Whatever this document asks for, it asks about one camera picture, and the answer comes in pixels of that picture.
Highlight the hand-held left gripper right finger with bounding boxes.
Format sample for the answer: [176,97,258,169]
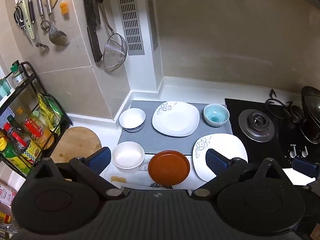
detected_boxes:
[191,148,286,198]

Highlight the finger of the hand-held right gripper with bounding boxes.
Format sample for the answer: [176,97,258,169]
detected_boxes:
[291,157,320,179]

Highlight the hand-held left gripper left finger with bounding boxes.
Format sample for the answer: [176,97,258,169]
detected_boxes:
[32,147,126,201]

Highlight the plain white bowl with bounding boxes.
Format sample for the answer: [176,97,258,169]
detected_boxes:
[112,141,145,174]

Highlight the white bowl with blue pattern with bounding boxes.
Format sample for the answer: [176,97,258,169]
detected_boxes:
[119,108,146,133]

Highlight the white square floral plate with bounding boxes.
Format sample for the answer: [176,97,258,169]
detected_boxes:
[152,101,200,137]
[192,133,248,182]

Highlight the round wooden cutting board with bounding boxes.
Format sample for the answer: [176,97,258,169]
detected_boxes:
[50,127,102,164]

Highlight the black gas stove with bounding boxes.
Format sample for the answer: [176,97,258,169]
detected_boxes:
[224,97,320,168]

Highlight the grey table mat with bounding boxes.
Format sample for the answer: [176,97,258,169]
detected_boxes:
[117,100,233,155]

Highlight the white leaf-print mat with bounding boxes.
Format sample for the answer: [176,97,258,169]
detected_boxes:
[99,153,208,190]

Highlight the light blue bowl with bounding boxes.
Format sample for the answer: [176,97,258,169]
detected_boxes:
[203,103,230,127]

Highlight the brown round plate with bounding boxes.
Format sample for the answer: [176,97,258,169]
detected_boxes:
[148,150,191,187]

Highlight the dark wok with lid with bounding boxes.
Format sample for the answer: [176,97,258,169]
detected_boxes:
[299,86,320,144]

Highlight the round metal stove burner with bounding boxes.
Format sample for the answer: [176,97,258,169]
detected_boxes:
[238,109,275,143]

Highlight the yellow green snack bag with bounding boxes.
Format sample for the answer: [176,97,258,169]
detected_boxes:
[36,92,64,135]

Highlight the black pot support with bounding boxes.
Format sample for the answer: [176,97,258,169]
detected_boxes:
[265,89,296,121]

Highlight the red-capped sauce bottle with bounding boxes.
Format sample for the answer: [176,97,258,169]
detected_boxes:
[2,122,33,155]

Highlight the yellow-capped green bottle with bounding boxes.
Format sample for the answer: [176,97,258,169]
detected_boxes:
[0,137,35,168]

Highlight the red and white box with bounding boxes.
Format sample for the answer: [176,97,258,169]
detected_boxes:
[0,182,17,206]

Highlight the steel mesh strainer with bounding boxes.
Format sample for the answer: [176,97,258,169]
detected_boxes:
[92,0,128,72]

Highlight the green-capped spice jar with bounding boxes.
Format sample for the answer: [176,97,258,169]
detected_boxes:
[10,60,25,85]

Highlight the pale green container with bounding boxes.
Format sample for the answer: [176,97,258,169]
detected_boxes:
[0,76,12,100]

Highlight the steel serving spoon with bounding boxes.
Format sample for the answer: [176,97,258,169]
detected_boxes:
[44,0,70,47]

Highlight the dark kitchen knife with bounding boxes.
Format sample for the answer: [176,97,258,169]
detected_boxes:
[80,0,103,63]

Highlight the pale green peeler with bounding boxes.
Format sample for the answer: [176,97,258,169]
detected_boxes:
[21,1,35,47]

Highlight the orange silicone brush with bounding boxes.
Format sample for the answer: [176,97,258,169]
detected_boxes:
[60,2,69,20]

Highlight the steel can opener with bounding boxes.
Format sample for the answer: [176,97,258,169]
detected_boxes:
[35,0,51,33]

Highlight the black scissors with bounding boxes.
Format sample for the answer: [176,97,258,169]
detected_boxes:
[13,5,27,31]

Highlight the black wire rack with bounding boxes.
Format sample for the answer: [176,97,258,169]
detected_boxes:
[0,61,73,178]

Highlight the narrow grey wall vent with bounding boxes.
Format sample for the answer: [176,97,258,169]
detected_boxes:
[146,0,159,52]

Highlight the black-handled kitchen tool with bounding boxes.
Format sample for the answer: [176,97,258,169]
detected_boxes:
[27,0,49,49]

